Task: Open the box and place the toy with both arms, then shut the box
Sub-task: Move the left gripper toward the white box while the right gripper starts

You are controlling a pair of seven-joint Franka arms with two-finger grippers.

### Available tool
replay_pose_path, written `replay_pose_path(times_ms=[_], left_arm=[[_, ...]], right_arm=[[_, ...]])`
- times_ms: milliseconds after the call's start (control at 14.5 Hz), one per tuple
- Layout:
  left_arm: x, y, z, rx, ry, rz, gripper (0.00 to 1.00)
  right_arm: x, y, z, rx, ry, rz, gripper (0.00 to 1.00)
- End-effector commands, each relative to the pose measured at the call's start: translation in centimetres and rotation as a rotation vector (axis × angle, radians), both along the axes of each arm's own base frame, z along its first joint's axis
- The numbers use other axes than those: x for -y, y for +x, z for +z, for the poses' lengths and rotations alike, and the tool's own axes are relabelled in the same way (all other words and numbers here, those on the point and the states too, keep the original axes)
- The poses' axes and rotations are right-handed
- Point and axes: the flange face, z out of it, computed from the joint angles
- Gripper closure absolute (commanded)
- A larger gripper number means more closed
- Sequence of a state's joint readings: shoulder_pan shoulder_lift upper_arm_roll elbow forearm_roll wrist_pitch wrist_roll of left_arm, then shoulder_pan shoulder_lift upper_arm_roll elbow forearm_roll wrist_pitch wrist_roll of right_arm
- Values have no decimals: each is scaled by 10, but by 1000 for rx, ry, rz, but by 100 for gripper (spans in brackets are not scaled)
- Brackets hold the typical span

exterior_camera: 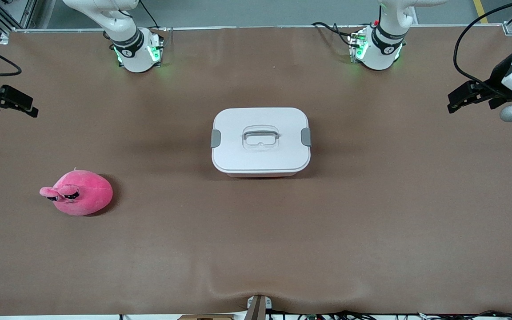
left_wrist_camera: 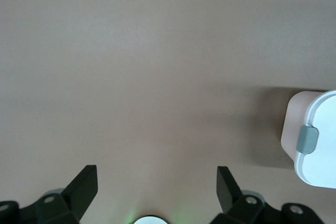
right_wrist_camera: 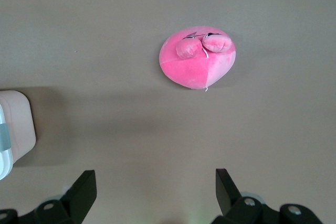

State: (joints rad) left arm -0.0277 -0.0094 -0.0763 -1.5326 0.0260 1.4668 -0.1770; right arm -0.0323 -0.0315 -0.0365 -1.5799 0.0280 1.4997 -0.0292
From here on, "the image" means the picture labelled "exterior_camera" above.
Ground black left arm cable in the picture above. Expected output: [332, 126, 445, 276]
[453, 0, 512, 97]

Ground brown table mat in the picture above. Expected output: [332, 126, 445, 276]
[0, 26, 512, 316]

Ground pink plush toy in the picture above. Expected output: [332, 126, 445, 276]
[39, 168, 113, 217]

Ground black base power cables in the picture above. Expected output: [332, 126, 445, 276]
[312, 21, 355, 48]

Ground white box lid grey clips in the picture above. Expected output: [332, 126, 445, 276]
[211, 108, 312, 174]

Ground pink plastic box base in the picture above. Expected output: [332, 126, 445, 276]
[226, 171, 300, 179]

